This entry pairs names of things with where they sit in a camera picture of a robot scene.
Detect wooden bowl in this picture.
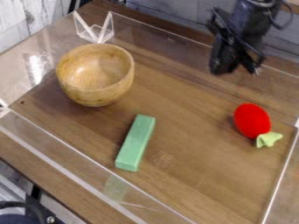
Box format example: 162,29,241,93
57,44,135,107

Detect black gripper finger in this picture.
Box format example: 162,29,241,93
241,51,266,75
210,40,240,75

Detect dark robot arm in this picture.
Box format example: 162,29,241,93
206,0,296,75

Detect green rectangular block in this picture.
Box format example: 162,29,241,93
115,115,155,172

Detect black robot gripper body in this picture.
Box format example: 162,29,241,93
206,7,268,65

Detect clear acrylic corner bracket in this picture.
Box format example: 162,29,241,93
73,11,115,44

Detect red plush strawberry toy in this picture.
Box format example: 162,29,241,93
234,103,284,149

